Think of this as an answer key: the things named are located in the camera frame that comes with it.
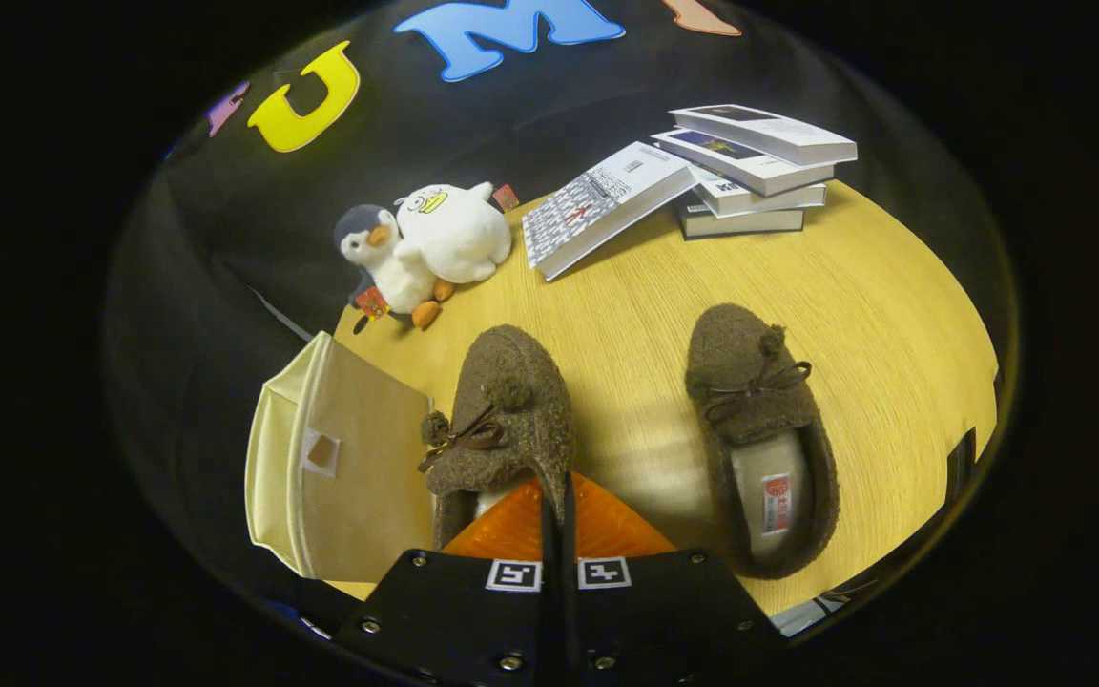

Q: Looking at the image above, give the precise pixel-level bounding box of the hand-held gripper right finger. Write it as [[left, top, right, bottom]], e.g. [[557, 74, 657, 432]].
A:
[[563, 472, 784, 686]]

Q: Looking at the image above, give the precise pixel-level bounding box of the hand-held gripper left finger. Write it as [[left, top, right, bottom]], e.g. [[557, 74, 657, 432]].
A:
[[333, 477, 552, 684]]

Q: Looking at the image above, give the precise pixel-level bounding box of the beige fabric storage box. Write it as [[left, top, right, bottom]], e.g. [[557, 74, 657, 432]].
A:
[[244, 331, 436, 583]]

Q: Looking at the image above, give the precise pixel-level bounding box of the brown fuzzy shoe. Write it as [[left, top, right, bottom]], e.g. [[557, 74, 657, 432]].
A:
[[685, 303, 840, 580], [418, 324, 574, 552]]

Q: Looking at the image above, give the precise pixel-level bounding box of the grey white penguin plush toy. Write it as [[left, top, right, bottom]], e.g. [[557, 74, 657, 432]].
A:
[[333, 204, 457, 331]]

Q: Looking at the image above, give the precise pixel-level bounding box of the white duck plush toy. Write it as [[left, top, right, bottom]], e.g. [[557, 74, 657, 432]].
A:
[[393, 181, 520, 285]]

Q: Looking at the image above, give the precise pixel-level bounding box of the dark grey book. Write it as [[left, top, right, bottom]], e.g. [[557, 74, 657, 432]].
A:
[[674, 196, 806, 239]]

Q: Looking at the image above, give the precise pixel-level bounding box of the white book with patterned cover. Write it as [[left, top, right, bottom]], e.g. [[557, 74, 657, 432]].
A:
[[521, 141, 698, 282]]

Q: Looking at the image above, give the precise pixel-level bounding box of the white book with black lettering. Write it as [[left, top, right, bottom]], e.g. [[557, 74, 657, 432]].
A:
[[688, 164, 829, 217]]

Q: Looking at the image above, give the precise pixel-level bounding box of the white book with blue picture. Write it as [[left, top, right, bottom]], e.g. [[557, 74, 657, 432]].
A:
[[650, 127, 837, 198]]

